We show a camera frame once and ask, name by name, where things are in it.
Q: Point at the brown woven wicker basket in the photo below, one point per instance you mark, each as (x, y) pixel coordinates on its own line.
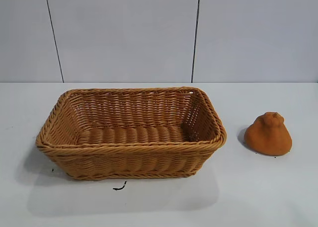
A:
(129, 157)

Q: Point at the orange cone-shaped bread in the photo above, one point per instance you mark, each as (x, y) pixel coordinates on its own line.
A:
(268, 140)

